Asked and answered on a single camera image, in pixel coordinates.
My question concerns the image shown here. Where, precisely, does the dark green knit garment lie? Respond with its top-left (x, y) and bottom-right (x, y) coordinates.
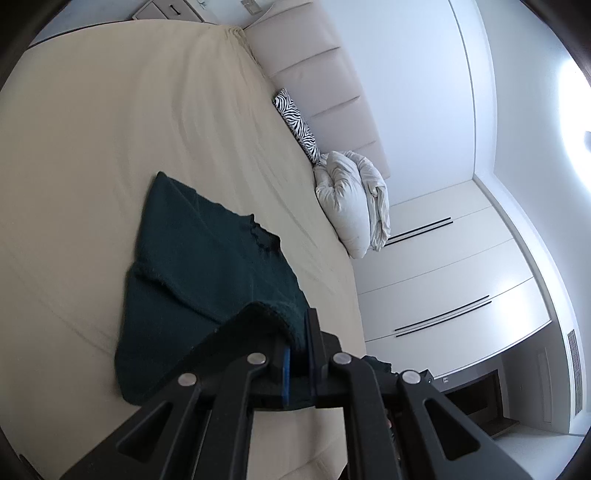
top-left (114, 173), bottom-right (312, 410)

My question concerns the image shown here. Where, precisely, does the white rumpled duvet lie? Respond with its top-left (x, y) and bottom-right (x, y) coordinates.
top-left (314, 151), bottom-right (391, 259)

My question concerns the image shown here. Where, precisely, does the beige bed sheet mattress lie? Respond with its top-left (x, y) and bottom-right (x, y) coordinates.
top-left (1, 20), bottom-right (366, 479)

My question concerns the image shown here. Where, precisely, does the zebra print pillow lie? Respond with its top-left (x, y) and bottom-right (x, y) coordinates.
top-left (273, 89), bottom-right (321, 165)

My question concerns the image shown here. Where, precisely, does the beige padded headboard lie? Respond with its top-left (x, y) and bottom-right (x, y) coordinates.
top-left (245, 1), bottom-right (391, 179)

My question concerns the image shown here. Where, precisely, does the white bedside table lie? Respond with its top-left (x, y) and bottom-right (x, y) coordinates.
top-left (132, 0), bottom-right (219, 24)

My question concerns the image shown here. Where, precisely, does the white wardrobe with black handles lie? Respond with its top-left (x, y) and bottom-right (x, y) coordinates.
top-left (353, 181), bottom-right (550, 378)

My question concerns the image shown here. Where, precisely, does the wall socket plate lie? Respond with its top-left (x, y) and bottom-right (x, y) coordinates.
top-left (240, 0), bottom-right (262, 15)

